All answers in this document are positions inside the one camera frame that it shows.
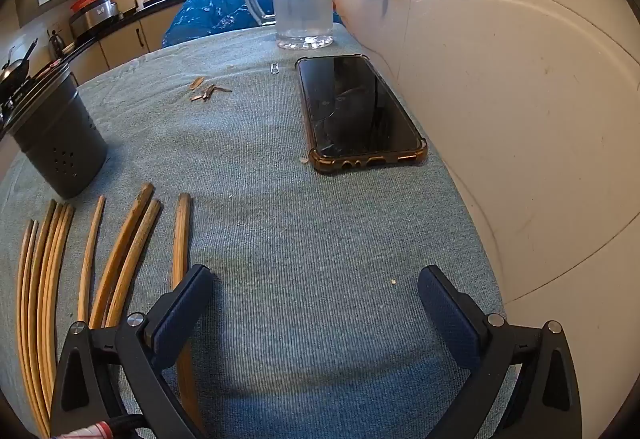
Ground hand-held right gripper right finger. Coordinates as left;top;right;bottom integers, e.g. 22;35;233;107
417;264;583;439

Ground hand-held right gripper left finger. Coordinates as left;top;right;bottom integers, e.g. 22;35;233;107
50;264;213;439

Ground row of wooden chopsticks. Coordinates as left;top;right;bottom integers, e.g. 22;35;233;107
15;182;203;439

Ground dark grey utensil holder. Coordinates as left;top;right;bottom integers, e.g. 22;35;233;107
9;69;109;200

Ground grey-blue towel table cover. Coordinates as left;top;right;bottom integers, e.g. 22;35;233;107
0;24;516;439

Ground brown wood chips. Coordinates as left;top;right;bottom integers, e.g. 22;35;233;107
189;76;234;102

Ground gas stove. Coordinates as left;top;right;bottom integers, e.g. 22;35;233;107
0;61;68;130

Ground beige base cabinets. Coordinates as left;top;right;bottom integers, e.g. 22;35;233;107
70;4;187;87

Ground black kitchen countertop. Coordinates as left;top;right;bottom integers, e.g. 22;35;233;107
30;0;187;70

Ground black wok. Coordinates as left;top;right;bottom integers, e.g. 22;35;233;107
0;39;40;92

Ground blue plastic bag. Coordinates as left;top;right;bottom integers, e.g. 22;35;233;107
162;0;346;48

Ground silver cooker with red lid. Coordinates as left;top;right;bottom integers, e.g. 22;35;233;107
69;0;122;38

